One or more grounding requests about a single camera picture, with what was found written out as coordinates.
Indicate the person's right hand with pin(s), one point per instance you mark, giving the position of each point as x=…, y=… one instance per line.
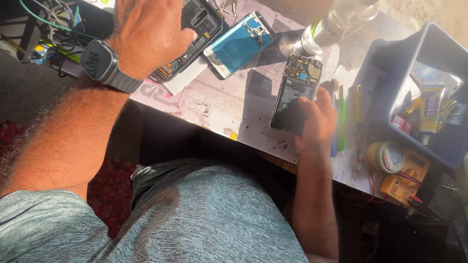
x=317, y=120

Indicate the person's left hand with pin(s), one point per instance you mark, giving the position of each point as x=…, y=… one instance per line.
x=146, y=36

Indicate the yellow multimeter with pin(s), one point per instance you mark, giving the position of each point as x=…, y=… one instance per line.
x=404, y=179

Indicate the black phone frame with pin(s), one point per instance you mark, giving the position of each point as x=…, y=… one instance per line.
x=192, y=40

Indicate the grey t-shirt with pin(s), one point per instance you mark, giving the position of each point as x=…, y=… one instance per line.
x=146, y=219

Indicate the blue plastic pry tool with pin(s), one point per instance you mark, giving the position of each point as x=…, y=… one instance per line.
x=334, y=142

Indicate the white card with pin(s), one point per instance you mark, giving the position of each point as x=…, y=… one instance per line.
x=186, y=76

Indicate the black phone with battery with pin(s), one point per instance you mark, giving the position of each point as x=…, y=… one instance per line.
x=294, y=93

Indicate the metal tweezers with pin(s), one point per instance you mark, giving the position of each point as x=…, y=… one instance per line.
x=227, y=5

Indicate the yellow glue tube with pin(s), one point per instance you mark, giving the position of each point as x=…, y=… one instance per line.
x=429, y=109

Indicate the clear plastic bottle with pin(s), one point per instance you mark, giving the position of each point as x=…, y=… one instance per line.
x=334, y=23

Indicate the green plastic pry tool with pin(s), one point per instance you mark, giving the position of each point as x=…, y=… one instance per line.
x=340, y=120

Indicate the blue phone back frame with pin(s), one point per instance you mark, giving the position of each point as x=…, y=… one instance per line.
x=237, y=45

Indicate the grey smartwatch with metal band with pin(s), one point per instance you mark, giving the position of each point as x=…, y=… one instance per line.
x=102, y=65

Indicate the blue plastic bin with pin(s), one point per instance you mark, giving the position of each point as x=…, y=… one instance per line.
x=416, y=87

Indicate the red patterned rug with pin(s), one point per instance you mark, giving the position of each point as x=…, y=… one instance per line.
x=106, y=190

